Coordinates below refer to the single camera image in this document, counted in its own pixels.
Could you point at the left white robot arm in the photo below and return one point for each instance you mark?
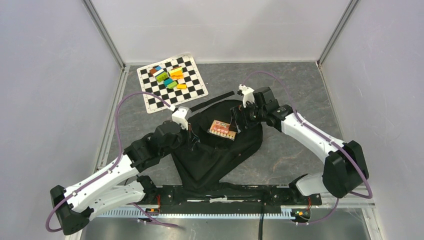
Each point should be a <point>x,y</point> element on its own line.
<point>76,205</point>

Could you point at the yellow small toy brick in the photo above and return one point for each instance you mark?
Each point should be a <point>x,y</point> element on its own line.
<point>181,86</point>

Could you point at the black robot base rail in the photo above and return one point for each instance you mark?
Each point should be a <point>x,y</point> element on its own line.
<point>227,199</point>

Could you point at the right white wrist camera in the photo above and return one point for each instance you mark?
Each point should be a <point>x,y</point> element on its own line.
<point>247,94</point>

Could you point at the orange toy brick stack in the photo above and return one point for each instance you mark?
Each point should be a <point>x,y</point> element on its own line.
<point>176,73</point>

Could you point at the black and white chess mat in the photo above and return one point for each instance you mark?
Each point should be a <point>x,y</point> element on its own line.
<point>162,96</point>

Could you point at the teal toy brick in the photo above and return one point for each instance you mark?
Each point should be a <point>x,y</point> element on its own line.
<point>167,81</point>

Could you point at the green toy brick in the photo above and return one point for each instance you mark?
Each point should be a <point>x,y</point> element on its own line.
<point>162,76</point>

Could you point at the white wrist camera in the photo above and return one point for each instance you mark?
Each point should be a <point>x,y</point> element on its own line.
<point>247,94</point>
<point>180,116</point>

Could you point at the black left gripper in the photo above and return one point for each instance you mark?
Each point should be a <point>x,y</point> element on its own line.
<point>182,131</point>

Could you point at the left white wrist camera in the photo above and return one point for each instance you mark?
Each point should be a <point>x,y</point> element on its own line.
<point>180,116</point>

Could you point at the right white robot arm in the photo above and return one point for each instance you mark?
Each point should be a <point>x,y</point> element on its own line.
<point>345,170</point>

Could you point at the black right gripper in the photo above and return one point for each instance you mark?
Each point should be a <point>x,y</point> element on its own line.
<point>238,112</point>

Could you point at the light green flat brick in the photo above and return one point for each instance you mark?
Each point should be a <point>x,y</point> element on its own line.
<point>172,85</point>

